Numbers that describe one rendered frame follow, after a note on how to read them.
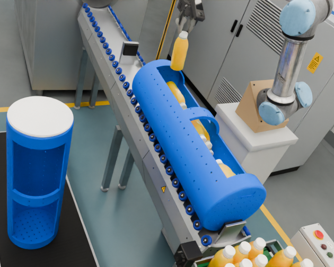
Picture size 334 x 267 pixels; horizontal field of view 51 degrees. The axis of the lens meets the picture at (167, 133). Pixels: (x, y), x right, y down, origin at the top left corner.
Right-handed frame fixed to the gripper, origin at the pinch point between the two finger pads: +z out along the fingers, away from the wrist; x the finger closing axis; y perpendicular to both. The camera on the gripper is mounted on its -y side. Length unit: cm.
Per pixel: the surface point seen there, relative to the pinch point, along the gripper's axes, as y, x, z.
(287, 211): -24, -144, 144
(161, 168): -37, 11, 52
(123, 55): 54, 3, 45
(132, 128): -1, 13, 58
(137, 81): 6.3, 13.9, 31.9
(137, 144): -12, 14, 60
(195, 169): -59, 13, 29
